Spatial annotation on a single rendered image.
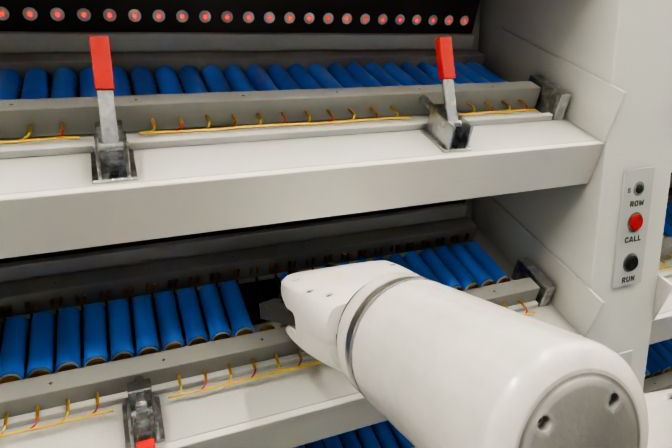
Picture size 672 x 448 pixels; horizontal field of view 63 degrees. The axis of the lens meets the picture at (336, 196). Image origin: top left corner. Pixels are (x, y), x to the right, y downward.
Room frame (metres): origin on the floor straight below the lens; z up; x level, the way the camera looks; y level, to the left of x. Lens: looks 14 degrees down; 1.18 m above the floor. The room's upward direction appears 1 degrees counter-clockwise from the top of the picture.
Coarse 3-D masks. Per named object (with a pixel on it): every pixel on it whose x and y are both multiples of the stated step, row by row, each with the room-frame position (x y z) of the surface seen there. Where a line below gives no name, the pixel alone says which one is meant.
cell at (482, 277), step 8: (456, 248) 0.59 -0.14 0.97; (464, 248) 0.59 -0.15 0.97; (456, 256) 0.59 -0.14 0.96; (464, 256) 0.58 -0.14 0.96; (472, 256) 0.58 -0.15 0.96; (464, 264) 0.57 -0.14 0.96; (472, 264) 0.57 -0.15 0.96; (472, 272) 0.56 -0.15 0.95; (480, 272) 0.56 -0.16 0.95; (480, 280) 0.55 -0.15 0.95; (488, 280) 0.55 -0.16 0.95
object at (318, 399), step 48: (192, 240) 0.52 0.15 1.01; (240, 240) 0.54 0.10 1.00; (288, 240) 0.56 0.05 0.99; (480, 240) 0.64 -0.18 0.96; (528, 240) 0.59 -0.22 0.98; (576, 288) 0.52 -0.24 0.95; (240, 384) 0.41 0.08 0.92; (288, 384) 0.41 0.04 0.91; (336, 384) 0.42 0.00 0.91; (48, 432) 0.35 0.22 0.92; (96, 432) 0.36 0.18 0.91; (192, 432) 0.36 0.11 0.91; (240, 432) 0.37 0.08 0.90; (288, 432) 0.39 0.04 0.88; (336, 432) 0.42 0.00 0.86
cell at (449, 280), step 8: (424, 256) 0.58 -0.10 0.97; (432, 256) 0.57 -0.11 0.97; (432, 264) 0.56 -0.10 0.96; (440, 264) 0.56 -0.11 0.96; (432, 272) 0.56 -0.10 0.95; (440, 272) 0.55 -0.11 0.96; (448, 272) 0.55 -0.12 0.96; (440, 280) 0.54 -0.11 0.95; (448, 280) 0.54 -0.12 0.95; (456, 280) 0.54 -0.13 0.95
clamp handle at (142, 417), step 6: (138, 408) 0.35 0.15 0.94; (144, 408) 0.35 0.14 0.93; (138, 414) 0.35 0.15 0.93; (144, 414) 0.35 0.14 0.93; (138, 420) 0.35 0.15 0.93; (144, 420) 0.35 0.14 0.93; (138, 426) 0.34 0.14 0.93; (144, 426) 0.34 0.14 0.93; (150, 426) 0.34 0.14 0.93; (138, 432) 0.33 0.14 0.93; (144, 432) 0.33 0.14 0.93; (150, 432) 0.33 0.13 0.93; (138, 438) 0.33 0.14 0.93; (144, 438) 0.33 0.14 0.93; (150, 438) 0.32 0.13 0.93; (138, 444) 0.32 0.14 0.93; (144, 444) 0.32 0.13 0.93; (150, 444) 0.32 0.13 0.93
